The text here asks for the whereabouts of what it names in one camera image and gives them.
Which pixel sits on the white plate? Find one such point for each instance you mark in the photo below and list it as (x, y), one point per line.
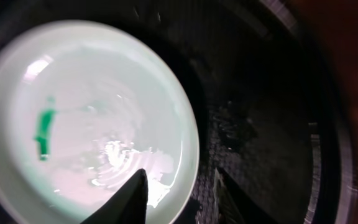
(83, 106)

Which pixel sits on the black round tray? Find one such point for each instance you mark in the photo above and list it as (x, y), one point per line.
(270, 116)

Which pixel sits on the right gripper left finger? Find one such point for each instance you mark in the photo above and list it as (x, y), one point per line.
(127, 206)

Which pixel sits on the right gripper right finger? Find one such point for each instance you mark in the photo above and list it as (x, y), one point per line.
(233, 205)

